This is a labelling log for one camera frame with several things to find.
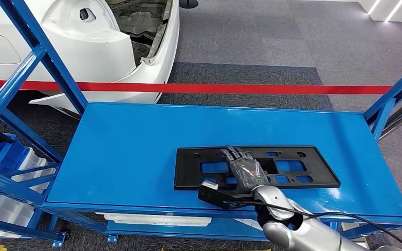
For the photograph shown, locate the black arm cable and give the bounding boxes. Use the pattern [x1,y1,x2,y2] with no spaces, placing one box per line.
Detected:
[224,200,402,251]

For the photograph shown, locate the red barrier belt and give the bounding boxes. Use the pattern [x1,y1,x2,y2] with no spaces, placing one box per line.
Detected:
[0,79,402,96]

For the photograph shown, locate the blue plastic bin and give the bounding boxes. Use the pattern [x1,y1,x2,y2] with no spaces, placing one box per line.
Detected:
[0,133,32,174]

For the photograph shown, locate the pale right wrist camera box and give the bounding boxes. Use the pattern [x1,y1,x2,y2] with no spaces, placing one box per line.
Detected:
[197,180,257,211]

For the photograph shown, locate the white car body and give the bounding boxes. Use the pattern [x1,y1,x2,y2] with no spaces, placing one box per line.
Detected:
[0,0,181,120]

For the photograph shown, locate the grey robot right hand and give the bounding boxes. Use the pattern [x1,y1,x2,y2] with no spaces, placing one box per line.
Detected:
[220,145,270,195]

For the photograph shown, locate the blue steel shelf rack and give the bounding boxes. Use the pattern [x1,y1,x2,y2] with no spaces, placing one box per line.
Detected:
[0,86,72,249]
[0,0,402,249]

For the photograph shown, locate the black plastic bracket part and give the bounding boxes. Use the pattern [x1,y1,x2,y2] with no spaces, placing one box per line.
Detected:
[173,145,341,191]

